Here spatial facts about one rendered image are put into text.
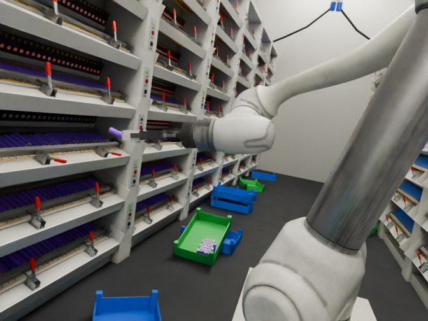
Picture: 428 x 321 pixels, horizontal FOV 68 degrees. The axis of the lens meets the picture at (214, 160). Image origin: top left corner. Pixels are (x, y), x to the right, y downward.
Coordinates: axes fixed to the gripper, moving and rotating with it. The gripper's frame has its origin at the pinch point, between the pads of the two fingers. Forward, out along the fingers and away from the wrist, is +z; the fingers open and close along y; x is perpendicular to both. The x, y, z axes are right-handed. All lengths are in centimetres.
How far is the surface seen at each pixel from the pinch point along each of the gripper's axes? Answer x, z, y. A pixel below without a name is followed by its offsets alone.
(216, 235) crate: 54, -3, -72
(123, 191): 23.6, 25.0, -29.9
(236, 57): -61, 11, -170
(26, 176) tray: 10.9, 21.8, 18.8
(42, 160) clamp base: 7.0, 21.4, 13.5
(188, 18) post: -70, 23, -100
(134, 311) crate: 60, 6, -6
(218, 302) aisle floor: 64, -17, -28
